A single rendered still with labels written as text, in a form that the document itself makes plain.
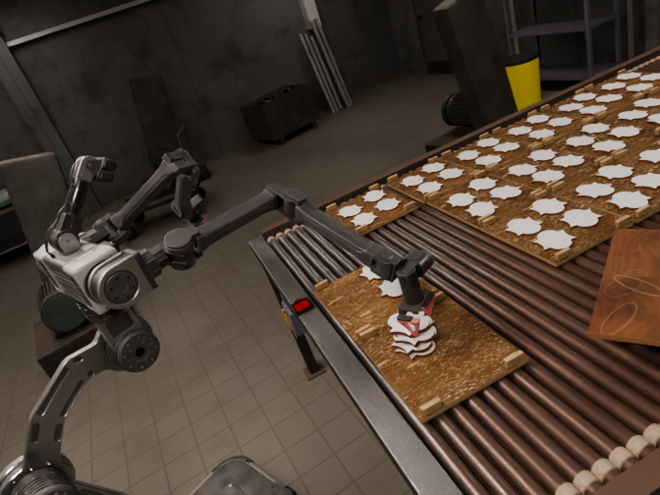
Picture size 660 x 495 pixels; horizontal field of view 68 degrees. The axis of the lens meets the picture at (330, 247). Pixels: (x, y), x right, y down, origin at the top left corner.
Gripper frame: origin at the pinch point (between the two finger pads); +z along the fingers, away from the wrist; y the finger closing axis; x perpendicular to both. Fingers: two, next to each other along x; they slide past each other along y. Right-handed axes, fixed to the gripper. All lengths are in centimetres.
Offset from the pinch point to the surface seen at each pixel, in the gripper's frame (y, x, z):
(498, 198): 94, 6, 8
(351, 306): 12.1, 36.1, 7.8
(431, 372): -11.1, -6.0, 8.2
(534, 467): -30.1, -38.4, 10.6
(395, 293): 21.2, 21.6, 6.9
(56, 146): 260, 726, -22
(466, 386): -13.4, -17.0, 8.3
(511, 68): 460, 105, 41
